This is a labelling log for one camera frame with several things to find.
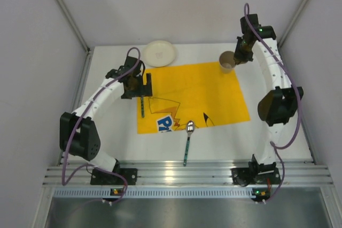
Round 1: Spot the silver fork green handle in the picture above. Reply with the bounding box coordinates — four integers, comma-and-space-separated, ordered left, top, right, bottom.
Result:
140, 97, 145, 118

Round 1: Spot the beige paper cup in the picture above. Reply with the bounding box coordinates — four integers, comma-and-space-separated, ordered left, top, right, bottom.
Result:
219, 51, 236, 74

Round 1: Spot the cream round plate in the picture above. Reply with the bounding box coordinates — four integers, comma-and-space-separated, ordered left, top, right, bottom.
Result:
142, 40, 177, 67

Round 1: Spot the yellow cartoon placemat cloth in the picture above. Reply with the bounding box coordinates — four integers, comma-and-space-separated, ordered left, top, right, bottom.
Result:
137, 62, 250, 134

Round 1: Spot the silver spoon green handle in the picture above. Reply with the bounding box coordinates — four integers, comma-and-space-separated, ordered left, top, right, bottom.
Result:
183, 121, 196, 167

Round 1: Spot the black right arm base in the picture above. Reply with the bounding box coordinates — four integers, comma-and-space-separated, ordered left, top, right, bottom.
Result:
231, 168, 281, 187

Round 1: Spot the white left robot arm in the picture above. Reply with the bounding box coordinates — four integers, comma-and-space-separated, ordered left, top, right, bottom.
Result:
59, 56, 152, 172

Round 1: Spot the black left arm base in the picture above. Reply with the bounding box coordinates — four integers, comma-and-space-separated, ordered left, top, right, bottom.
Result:
90, 168, 138, 185

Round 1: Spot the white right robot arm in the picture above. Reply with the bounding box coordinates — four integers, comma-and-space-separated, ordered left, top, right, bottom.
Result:
233, 14, 304, 166

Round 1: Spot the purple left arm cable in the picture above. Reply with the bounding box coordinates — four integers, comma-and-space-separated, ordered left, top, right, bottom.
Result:
61, 48, 146, 205

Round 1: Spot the right aluminium corner post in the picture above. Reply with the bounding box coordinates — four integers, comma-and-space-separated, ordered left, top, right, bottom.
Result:
277, 0, 311, 49

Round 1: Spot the aluminium corner post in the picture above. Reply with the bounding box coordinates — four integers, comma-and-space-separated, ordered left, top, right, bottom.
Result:
277, 0, 311, 49
40, 0, 91, 52

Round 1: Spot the perforated grey cable duct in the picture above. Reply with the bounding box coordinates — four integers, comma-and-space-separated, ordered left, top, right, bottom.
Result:
53, 186, 268, 199

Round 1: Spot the left aluminium corner post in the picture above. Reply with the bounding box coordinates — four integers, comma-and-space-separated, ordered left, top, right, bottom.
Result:
40, 0, 91, 52

